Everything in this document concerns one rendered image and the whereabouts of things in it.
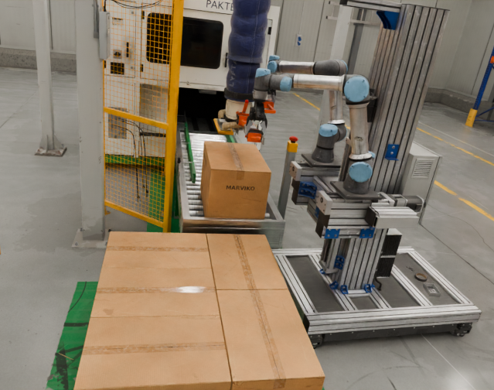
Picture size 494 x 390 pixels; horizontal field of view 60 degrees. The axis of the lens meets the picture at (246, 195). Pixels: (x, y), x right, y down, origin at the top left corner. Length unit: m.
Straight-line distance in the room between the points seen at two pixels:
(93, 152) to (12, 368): 1.56
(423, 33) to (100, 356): 2.24
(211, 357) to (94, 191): 1.98
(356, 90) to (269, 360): 1.32
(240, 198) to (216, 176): 0.23
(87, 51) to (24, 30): 8.42
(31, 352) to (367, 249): 2.12
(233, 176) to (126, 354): 1.33
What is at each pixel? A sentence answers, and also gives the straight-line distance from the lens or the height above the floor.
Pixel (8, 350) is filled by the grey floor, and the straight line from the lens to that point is 2.87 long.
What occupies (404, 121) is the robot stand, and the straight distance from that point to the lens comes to 2.68.
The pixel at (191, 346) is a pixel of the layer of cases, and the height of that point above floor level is 0.54.
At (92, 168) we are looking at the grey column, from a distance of 3.46.
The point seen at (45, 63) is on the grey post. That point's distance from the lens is 5.52.
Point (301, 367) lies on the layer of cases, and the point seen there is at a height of 0.54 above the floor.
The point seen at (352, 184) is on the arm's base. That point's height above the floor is 1.08.
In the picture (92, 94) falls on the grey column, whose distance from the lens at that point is 3.30.
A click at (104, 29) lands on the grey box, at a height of 1.66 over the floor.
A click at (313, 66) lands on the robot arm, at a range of 2.86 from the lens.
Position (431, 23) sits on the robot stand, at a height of 1.95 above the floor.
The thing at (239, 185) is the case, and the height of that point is 0.85.
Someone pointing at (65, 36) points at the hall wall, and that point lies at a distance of 11.50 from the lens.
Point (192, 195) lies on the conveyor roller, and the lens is 3.30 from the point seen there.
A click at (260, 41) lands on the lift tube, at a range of 2.81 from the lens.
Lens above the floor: 1.90
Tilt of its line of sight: 23 degrees down
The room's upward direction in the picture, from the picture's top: 8 degrees clockwise
